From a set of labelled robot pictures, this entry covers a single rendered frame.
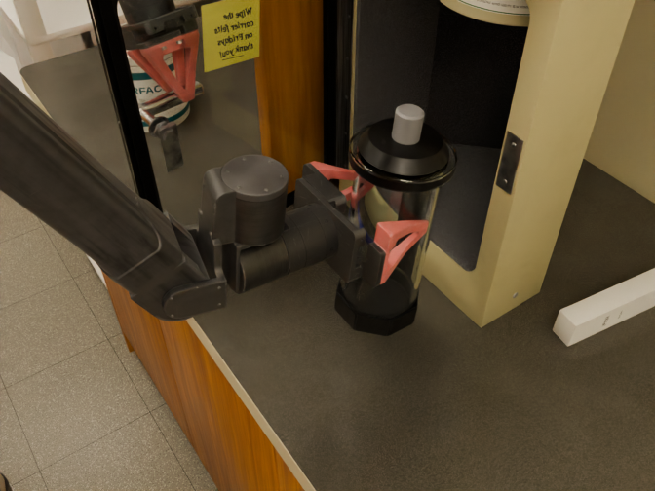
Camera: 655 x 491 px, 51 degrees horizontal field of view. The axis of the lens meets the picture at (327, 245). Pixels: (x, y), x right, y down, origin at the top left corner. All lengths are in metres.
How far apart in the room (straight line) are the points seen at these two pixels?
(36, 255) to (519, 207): 1.96
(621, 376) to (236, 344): 0.48
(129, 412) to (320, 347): 1.19
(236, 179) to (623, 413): 0.54
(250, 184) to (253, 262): 0.08
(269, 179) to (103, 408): 1.52
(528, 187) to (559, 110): 0.09
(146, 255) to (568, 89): 0.43
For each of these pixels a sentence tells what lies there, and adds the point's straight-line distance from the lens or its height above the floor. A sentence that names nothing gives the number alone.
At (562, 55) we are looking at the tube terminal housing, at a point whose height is 1.33.
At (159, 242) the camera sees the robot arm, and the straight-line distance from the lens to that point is 0.56.
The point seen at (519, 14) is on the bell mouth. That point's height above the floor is 1.33.
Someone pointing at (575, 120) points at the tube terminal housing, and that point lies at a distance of 0.77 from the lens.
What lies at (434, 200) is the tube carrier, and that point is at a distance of 0.69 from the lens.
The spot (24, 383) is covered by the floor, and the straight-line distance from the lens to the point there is 2.16.
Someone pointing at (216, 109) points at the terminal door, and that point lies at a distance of 0.82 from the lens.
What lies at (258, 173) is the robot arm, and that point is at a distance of 0.58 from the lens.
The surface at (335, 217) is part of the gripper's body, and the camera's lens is 0.65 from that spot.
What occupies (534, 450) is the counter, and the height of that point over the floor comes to 0.94.
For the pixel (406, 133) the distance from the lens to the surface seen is 0.66.
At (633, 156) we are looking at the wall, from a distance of 1.21.
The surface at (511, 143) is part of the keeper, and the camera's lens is 0.73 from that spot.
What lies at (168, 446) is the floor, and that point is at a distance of 1.92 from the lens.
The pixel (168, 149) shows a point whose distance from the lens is 0.78.
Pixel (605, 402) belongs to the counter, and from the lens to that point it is 0.89.
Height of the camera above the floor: 1.64
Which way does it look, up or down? 44 degrees down
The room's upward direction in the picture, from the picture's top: straight up
